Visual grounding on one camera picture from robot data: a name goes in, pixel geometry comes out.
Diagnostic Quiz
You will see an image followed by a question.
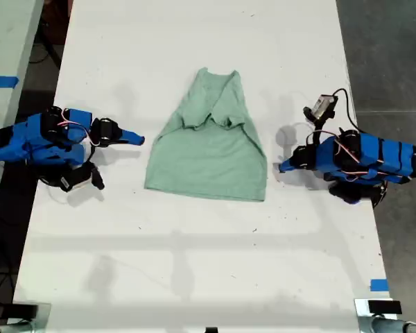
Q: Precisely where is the black camera stalk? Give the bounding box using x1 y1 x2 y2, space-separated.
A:
306 117 334 146

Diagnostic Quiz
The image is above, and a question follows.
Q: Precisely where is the pale green T-shirt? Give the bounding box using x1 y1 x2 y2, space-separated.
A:
144 67 268 203

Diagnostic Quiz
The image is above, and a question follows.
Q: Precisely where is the long blue tape strip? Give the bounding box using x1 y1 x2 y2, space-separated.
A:
0 75 20 89

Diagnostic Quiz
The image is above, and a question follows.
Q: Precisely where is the grey metal pipe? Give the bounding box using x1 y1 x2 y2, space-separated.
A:
358 314 416 333

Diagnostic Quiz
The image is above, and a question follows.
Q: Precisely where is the short blue tape strip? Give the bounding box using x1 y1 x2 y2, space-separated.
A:
370 277 390 293

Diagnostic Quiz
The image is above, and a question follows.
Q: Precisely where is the black floor cable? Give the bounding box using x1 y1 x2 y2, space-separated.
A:
29 19 62 69

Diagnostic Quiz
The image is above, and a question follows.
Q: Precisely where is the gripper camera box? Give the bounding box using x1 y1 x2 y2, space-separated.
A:
58 162 106 194
302 93 339 123

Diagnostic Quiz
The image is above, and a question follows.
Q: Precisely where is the arm red white wire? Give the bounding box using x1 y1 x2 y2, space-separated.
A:
333 128 381 182
59 108 102 147

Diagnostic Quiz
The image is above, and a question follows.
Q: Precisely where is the pale side table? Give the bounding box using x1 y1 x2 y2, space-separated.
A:
0 0 45 216

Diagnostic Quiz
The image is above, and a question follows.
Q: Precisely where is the black box on metal plate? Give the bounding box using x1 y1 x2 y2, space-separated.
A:
354 297 403 318
10 301 53 319

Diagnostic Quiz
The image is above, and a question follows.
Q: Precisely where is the black camera cable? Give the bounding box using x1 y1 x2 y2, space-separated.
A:
332 87 362 135

